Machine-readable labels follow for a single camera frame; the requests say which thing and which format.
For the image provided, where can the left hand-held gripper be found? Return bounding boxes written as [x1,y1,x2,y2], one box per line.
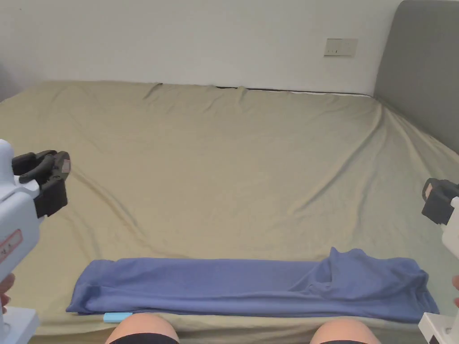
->
[0,139,71,344]

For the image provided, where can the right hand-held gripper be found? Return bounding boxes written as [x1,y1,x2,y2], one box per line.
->
[418,177,459,344]

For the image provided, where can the person's right hand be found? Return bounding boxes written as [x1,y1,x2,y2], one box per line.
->
[450,274,459,310]

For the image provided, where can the person's left hand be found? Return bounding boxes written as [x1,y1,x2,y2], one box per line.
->
[0,272,17,317]

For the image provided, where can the grey padded headboard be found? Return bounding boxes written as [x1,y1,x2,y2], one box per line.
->
[372,0,459,155]

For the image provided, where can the small light blue card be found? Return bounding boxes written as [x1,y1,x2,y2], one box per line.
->
[104,312,133,323]

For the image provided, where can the bed with beige sheet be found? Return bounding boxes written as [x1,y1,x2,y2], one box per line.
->
[0,80,459,344]

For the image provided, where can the person's legs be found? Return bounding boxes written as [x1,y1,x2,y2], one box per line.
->
[105,312,376,344]

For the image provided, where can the blue shirt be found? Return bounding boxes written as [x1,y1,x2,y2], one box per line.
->
[65,247,441,325]

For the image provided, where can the beige wall socket plate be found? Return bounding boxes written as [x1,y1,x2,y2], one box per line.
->
[324,38,359,57]

